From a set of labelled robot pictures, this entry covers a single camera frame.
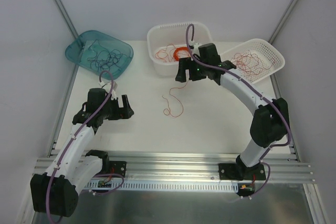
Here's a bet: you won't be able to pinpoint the ball of wires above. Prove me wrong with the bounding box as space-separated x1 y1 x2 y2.
162 81 188 119

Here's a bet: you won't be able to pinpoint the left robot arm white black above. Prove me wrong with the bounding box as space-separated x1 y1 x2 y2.
30 88 134 218

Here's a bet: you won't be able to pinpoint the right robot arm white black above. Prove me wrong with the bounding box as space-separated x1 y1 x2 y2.
175 42 291 180

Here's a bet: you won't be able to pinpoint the white solid plastic tub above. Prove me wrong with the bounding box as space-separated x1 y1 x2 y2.
146 22 213 77

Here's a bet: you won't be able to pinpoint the teal transparent plastic bin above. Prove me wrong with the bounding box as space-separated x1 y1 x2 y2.
65 30 134 80

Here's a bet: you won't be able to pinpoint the white perforated plastic basket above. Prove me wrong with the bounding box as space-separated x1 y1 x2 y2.
220 38 285 83

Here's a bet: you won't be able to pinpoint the orange wire coil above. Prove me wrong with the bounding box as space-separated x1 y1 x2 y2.
173 46 191 62

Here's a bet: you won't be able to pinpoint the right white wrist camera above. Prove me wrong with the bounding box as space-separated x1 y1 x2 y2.
187 40 201 51

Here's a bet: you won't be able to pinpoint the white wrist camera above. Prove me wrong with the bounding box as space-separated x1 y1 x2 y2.
99 81 118 99
187 40 201 51

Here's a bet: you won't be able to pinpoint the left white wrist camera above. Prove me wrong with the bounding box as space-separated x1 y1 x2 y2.
99 81 118 99

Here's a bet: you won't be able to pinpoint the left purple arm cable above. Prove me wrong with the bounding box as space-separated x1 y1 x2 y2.
46 70 125 224

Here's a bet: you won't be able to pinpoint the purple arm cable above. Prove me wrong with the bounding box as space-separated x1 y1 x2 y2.
46 70 125 224
185 24 292 201

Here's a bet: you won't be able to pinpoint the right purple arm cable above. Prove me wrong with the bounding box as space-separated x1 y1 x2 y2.
185 24 292 201

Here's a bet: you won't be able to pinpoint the dark wires in teal bin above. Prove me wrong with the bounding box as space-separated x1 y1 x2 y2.
86 39 129 74

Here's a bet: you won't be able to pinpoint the dark red wires in basket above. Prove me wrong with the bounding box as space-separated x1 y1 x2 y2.
230 49 275 77

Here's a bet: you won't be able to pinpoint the white slotted cable duct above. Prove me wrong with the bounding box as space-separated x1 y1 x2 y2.
84 179 238 193

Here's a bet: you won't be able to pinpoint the right aluminium frame post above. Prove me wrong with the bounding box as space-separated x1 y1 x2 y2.
269 0 314 162

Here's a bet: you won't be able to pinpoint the aluminium frame post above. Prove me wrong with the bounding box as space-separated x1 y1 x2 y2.
15 0 79 224
269 0 314 162

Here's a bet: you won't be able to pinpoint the left aluminium frame post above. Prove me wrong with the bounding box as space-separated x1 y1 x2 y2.
15 0 79 224

